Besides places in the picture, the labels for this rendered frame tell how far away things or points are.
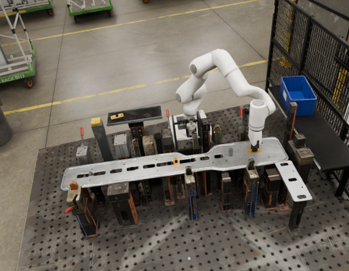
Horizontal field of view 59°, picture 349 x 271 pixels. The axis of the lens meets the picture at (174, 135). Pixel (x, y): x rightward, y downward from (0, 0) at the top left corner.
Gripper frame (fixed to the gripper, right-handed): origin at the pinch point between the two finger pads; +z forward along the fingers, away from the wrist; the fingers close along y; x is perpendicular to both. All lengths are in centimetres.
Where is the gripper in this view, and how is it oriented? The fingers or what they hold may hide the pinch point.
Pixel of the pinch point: (254, 147)
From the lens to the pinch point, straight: 186.5
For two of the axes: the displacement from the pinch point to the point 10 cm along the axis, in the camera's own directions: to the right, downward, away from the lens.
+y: 1.0, 6.3, -7.7
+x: 9.9, -1.4, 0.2
